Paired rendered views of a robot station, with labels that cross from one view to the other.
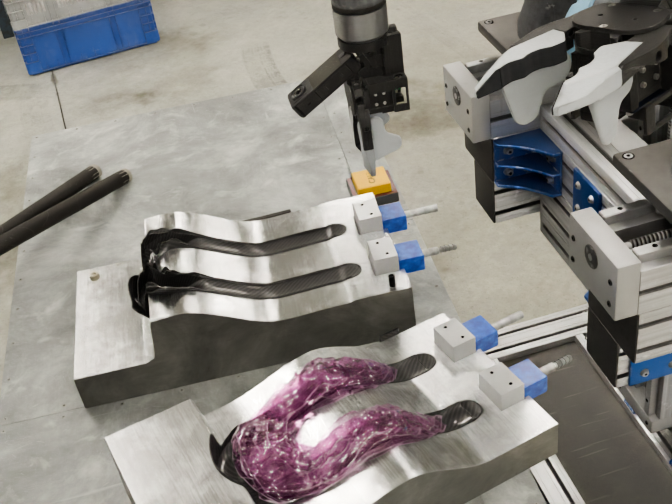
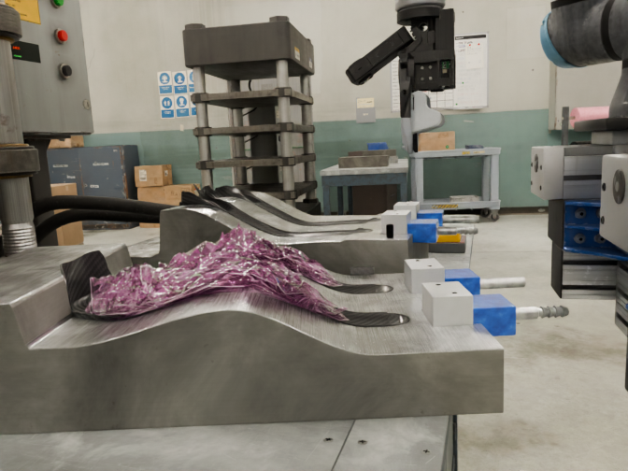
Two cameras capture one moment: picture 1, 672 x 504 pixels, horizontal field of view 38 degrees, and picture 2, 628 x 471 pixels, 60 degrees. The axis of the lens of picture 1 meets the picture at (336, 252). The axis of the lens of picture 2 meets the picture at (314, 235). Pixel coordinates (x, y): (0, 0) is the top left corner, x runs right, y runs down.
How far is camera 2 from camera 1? 0.89 m
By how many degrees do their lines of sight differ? 35
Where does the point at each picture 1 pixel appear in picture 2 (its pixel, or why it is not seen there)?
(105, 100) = not seen: hidden behind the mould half
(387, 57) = (438, 32)
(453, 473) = (306, 343)
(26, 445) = not seen: hidden behind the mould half
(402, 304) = (395, 260)
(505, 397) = (439, 304)
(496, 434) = (406, 339)
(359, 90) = (406, 58)
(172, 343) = (174, 240)
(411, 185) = (546, 384)
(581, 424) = not seen: outside the picture
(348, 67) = (399, 35)
